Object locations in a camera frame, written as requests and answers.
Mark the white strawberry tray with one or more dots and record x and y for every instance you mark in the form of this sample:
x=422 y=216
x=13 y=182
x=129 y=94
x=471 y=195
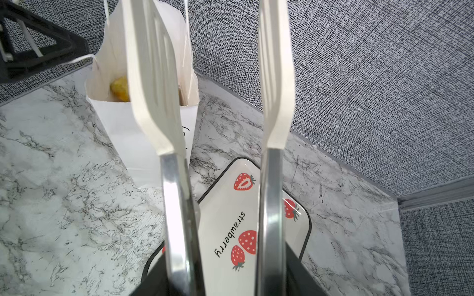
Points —
x=228 y=230

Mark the white slotted right gripper left finger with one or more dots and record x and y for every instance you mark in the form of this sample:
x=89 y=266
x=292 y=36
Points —
x=153 y=87

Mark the white printed paper bag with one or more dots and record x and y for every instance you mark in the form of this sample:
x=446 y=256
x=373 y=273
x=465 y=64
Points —
x=109 y=64

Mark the white slotted right gripper right finger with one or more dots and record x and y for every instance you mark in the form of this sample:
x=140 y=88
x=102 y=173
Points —
x=277 y=87

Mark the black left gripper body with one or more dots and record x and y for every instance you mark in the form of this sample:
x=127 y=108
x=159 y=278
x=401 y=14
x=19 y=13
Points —
x=19 y=65

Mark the fake croissant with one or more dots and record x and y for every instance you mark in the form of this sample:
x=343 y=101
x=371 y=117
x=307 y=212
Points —
x=119 y=89

